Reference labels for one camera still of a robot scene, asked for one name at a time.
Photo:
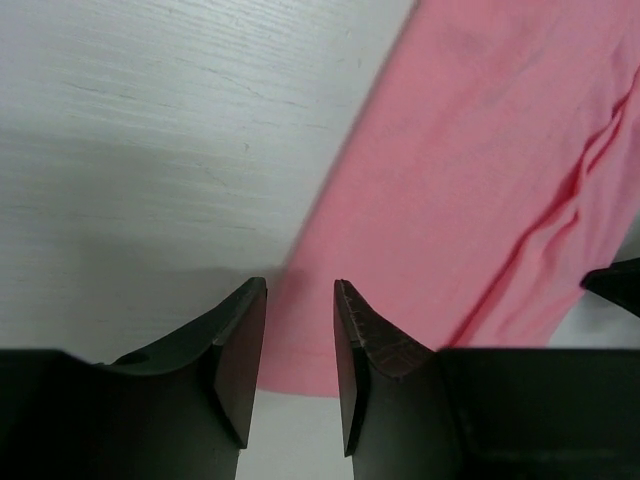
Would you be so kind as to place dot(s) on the pink t shirt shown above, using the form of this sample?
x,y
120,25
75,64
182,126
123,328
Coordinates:
x,y
495,164

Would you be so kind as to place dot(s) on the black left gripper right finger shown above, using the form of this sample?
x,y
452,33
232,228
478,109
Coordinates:
x,y
409,412

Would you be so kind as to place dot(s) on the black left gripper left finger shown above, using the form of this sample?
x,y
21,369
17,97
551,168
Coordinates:
x,y
177,408

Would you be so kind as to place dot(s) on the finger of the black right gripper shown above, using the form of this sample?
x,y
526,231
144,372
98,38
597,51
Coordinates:
x,y
619,283

